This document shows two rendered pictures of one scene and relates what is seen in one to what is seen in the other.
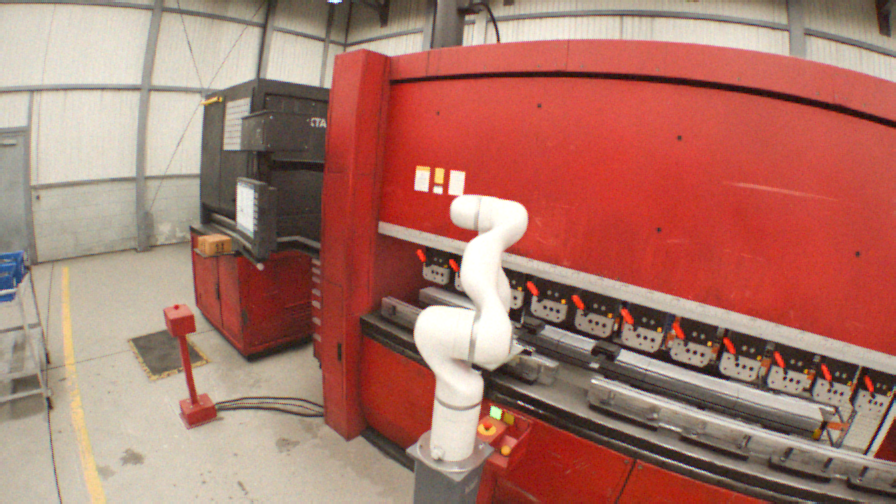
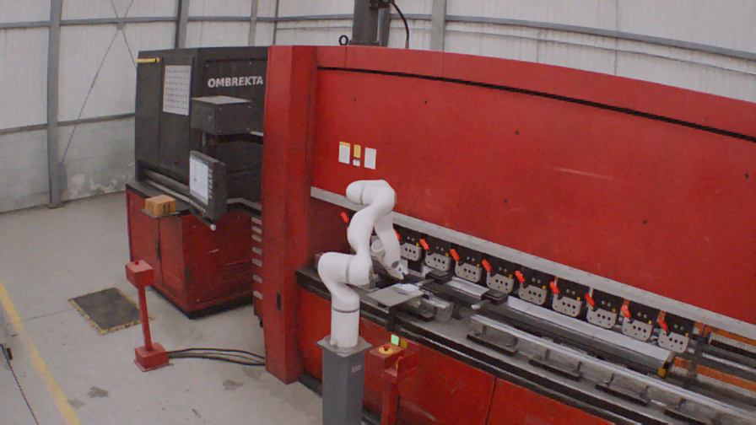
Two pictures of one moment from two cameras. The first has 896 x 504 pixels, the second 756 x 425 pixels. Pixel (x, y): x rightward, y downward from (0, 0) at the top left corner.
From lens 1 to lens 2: 1.65 m
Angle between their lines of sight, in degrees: 7
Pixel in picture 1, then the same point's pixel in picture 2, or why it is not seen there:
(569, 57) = (444, 67)
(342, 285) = (280, 242)
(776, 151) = (581, 144)
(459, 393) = (342, 302)
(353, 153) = (287, 131)
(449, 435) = (339, 329)
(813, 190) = (608, 173)
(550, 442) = (439, 366)
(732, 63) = (551, 78)
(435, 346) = (328, 274)
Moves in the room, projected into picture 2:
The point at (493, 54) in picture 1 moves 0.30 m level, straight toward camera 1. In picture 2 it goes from (392, 57) to (382, 56)
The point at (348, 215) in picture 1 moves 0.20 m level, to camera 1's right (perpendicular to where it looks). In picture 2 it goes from (284, 183) to (316, 185)
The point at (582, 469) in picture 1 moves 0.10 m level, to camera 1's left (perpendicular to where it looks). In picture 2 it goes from (462, 387) to (444, 386)
